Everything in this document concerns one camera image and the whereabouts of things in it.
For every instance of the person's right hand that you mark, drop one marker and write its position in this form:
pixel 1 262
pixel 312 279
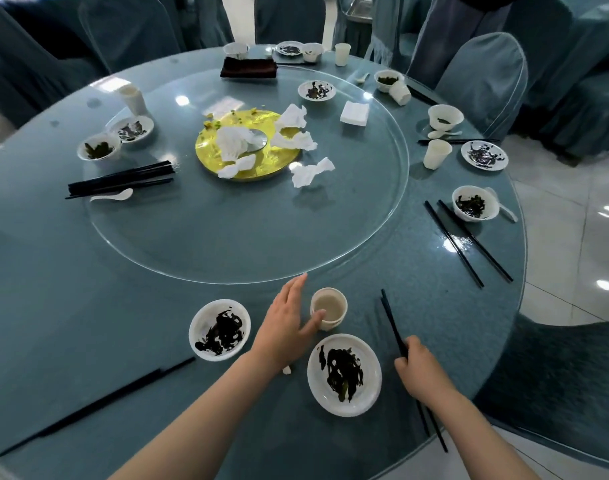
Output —
pixel 424 377

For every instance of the person's left hand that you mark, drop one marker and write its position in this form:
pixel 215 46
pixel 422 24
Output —
pixel 284 334

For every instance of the bundle of black chopsticks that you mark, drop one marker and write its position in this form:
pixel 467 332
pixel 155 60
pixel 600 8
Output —
pixel 119 178

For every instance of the person's left forearm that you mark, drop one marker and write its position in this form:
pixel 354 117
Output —
pixel 194 429

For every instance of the person's right forearm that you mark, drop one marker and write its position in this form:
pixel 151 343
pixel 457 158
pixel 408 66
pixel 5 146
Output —
pixel 479 439

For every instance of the metal tray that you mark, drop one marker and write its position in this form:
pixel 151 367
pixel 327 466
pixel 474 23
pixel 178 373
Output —
pixel 359 8

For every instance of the round glass turntable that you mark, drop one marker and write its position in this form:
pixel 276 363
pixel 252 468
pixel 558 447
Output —
pixel 244 234

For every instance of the blue covered chair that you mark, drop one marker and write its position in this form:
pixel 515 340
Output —
pixel 484 79
pixel 559 384
pixel 544 44
pixel 129 34
pixel 384 29
pixel 289 19
pixel 34 69

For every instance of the crumpled white tissue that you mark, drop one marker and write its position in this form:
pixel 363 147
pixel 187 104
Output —
pixel 304 175
pixel 297 140
pixel 292 117
pixel 234 167
pixel 232 142

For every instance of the yellow round disc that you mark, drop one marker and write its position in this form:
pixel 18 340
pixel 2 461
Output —
pixel 207 149

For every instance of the round blue table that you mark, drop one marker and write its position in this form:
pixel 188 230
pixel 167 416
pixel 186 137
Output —
pixel 84 294

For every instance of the folded white napkin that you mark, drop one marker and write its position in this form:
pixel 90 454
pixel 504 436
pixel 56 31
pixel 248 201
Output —
pixel 354 113

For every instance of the dark red cloth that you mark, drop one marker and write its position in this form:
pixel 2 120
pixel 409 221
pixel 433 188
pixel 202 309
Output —
pixel 248 67

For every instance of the blue clothed background table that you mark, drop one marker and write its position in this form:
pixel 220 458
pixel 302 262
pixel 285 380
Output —
pixel 584 94

